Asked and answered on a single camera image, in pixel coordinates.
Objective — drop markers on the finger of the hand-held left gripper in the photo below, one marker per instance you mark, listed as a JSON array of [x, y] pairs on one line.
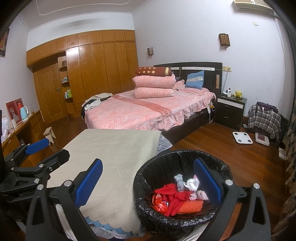
[[38, 146], [55, 158]]

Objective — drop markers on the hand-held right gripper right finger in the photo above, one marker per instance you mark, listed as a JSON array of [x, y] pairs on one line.
[[208, 183]]

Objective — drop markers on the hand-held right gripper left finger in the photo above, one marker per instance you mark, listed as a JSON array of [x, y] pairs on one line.
[[89, 183]]

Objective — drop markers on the pale pink sock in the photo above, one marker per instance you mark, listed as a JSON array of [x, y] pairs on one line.
[[200, 195]]

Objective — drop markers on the white sock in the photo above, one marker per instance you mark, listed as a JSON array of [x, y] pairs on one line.
[[192, 184]]

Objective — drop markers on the grey sock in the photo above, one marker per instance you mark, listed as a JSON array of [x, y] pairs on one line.
[[180, 182]]

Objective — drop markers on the orange foam net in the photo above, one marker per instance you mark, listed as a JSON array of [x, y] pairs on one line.
[[192, 206]]

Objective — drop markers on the red cloth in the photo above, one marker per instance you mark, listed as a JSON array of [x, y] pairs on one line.
[[171, 192]]

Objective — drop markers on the red shiny plastic bag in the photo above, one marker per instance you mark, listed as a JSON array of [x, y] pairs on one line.
[[159, 202]]

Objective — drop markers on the round bin with black bag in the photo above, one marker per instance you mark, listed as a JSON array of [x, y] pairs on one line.
[[148, 215]]

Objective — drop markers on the small wooden stool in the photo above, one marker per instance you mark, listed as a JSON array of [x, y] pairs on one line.
[[49, 134]]

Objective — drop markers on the wooden sideboard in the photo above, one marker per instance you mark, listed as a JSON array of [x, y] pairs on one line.
[[34, 126]]

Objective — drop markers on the small white container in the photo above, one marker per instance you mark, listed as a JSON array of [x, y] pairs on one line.
[[13, 124]]

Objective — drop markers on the beige tablecloth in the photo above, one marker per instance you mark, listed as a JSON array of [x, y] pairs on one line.
[[111, 157]]

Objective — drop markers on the light blue kettle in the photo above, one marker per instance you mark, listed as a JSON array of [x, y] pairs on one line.
[[23, 114]]

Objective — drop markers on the white plastic bag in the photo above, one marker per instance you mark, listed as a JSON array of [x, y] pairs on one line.
[[4, 129]]

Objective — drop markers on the clear glass bottle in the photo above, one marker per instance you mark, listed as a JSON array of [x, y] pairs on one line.
[[32, 109]]

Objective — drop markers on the white bathroom scale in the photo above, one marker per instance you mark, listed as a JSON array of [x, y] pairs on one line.
[[240, 138]]

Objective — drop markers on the green bottle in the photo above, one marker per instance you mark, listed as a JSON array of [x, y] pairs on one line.
[[68, 93]]

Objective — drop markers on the pile of clothes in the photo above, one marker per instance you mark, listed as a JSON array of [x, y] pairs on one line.
[[94, 102]]

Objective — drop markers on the small scale dark top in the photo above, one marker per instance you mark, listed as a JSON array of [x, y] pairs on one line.
[[262, 139]]

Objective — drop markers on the group of small bottles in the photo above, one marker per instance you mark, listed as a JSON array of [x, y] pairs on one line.
[[65, 79]]

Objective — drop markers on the dark nightstand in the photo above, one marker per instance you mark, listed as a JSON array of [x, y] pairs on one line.
[[229, 113]]

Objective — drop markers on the small white floor box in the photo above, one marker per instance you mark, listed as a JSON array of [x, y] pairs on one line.
[[282, 153]]

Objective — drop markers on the plaid cloth bag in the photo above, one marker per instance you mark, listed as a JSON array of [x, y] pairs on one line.
[[263, 120]]

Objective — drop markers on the bed with pink bedspread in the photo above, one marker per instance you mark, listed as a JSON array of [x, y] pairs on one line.
[[138, 111]]

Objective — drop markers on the dark patterned curtain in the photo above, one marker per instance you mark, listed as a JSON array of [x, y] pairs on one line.
[[290, 143]]

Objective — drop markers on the white lotion bottle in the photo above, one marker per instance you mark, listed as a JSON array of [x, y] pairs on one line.
[[229, 93]]

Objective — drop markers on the yellow plush toy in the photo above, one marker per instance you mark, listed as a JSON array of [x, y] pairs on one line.
[[237, 94]]

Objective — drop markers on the wooden wardrobe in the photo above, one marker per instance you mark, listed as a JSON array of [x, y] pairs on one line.
[[104, 69]]

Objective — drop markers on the blue cushion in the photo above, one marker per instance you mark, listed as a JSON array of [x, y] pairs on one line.
[[195, 80]]

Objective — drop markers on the dark headboard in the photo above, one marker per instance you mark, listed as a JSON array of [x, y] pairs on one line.
[[208, 78]]

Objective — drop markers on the pink pillow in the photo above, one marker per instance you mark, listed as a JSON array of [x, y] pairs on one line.
[[153, 92], [153, 81]]

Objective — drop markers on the brown dotted bolster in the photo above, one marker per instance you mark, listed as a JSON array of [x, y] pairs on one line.
[[152, 71]]

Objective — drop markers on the red photo frame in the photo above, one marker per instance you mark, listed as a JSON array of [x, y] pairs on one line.
[[10, 111], [19, 107]]

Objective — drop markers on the framed wall picture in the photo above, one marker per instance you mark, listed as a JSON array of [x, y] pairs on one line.
[[3, 42]]

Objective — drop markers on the wall socket plate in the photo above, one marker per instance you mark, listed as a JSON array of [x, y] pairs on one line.
[[226, 68]]

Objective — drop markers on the wooden wall lamp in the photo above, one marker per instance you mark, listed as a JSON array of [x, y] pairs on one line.
[[150, 51], [224, 40]]

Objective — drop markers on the wall light switch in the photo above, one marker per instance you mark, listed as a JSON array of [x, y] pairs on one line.
[[255, 22]]

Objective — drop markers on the wall air conditioner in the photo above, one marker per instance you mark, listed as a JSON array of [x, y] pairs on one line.
[[252, 5]]

